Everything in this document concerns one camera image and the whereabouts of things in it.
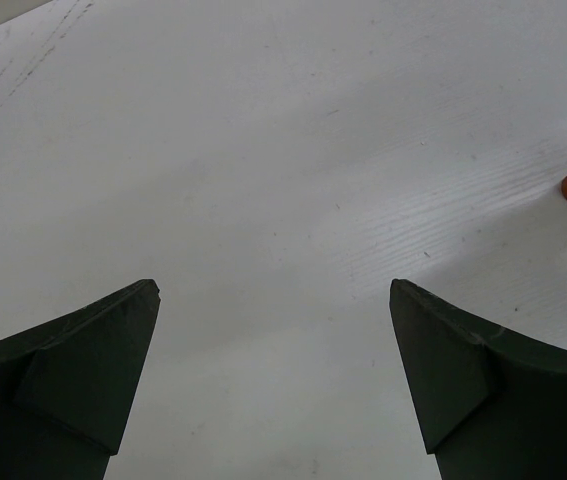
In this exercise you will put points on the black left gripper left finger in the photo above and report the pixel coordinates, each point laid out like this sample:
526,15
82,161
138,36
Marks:
67,386

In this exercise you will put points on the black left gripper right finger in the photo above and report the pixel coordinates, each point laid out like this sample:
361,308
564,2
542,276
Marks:
491,403

